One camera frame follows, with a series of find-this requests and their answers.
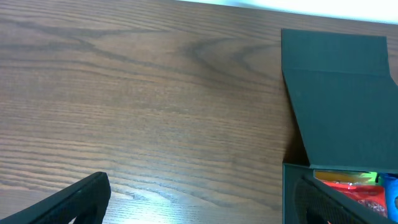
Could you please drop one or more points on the black gift box with lid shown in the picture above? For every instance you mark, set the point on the black gift box with lid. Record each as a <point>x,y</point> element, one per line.
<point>344,102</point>

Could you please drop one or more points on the red Hacks candy bag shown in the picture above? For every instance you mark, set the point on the red Hacks candy bag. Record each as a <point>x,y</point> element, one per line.
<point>370,196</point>

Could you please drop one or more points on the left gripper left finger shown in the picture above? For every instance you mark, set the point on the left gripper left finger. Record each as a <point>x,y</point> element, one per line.
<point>84,202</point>

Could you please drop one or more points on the yellow seeds snack bag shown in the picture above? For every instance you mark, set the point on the yellow seeds snack bag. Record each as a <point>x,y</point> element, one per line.
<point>339,176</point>

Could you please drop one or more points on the blue Oreo cookie pack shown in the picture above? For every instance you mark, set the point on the blue Oreo cookie pack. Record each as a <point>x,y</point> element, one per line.
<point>389,182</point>

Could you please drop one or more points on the green Haribo gummy bag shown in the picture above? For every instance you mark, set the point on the green Haribo gummy bag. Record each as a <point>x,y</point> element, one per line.
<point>368,178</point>

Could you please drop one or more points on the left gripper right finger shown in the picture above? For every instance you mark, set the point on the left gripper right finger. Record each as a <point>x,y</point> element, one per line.
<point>315,202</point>

